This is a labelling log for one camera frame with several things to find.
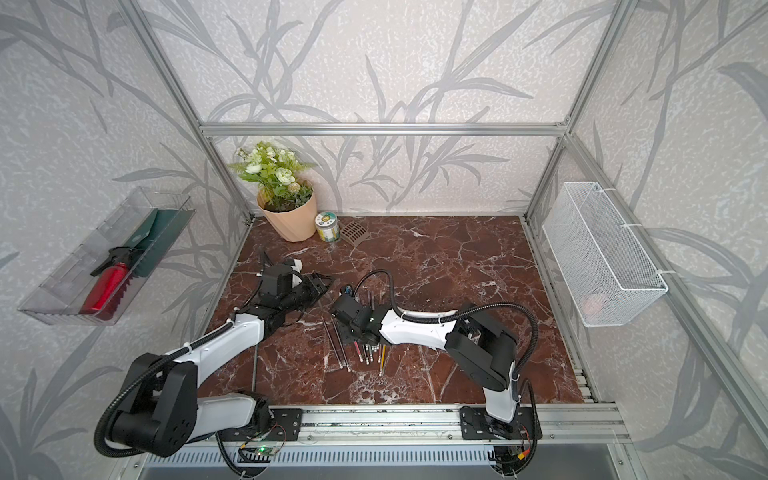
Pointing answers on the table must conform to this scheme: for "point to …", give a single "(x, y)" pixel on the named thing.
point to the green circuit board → (265, 451)
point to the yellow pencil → (383, 359)
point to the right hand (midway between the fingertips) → (345, 324)
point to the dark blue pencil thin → (332, 346)
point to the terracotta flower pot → (296, 225)
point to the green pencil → (255, 368)
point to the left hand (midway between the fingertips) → (333, 282)
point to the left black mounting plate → (285, 424)
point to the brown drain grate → (354, 232)
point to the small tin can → (327, 226)
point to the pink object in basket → (593, 305)
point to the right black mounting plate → (476, 424)
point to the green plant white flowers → (276, 172)
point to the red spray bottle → (108, 277)
